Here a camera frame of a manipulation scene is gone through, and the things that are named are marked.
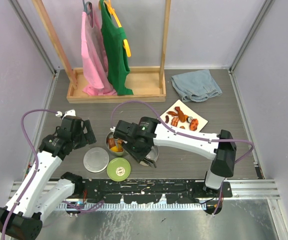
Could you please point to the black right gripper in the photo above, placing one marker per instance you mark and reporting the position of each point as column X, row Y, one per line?
column 138, row 156

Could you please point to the yellow food piece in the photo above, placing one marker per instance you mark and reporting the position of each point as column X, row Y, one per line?
column 114, row 149

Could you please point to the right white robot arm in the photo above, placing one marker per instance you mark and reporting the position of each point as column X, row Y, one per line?
column 220, row 149

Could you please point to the folded blue towel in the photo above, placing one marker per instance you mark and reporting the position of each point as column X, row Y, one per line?
column 196, row 86

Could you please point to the brown sausage piece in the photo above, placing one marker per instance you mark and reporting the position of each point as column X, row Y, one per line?
column 111, row 142

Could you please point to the green round lid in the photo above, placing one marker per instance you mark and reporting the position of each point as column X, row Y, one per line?
column 118, row 169

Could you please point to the grey clothes hanger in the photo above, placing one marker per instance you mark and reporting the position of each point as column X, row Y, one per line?
column 88, row 9

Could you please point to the pink shirt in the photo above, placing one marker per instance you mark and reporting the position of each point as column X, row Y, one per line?
column 94, row 58

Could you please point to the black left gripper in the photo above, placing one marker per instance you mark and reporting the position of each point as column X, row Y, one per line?
column 88, row 137

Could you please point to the food pile on plate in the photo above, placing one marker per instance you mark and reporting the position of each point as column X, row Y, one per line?
column 177, row 118

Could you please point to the small steel bowl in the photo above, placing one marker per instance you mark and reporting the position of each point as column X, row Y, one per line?
column 154, row 153

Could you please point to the white cable duct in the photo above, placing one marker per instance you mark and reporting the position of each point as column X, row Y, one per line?
column 160, row 206

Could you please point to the round steel lid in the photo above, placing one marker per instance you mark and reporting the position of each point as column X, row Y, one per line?
column 96, row 160

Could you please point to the yellow clothes hanger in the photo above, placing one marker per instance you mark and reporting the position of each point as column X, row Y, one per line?
column 112, row 23

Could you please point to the wooden clothes rack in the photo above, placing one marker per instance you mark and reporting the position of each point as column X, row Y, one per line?
column 147, row 82

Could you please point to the large round steel tin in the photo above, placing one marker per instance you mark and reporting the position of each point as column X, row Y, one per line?
column 117, row 154

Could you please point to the orange food piece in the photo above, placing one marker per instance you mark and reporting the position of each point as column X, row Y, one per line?
column 119, row 145

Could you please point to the green shirt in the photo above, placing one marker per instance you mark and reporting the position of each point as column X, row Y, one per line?
column 118, row 68

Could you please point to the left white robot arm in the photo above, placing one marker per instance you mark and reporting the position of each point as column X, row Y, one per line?
column 23, row 215

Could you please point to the white square plate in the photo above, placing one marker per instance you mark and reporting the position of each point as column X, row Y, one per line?
column 186, row 110

